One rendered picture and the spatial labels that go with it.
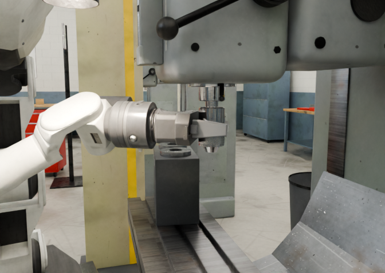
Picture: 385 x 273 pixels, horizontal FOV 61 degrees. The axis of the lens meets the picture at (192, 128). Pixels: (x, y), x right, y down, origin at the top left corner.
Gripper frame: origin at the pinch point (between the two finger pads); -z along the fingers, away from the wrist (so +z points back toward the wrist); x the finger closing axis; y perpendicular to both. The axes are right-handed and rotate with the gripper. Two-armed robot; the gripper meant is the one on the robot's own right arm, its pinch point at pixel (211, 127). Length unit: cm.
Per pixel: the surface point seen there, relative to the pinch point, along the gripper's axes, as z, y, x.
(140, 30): 11.1, -16.2, -6.8
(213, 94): -0.4, -6.0, -2.3
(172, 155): 13.3, 11.5, 27.2
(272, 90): -63, -4, 725
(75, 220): 157, 125, 229
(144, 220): 21.5, 30.8, 27.6
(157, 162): 16.7, 12.8, 24.3
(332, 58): -19.0, -11.9, -3.9
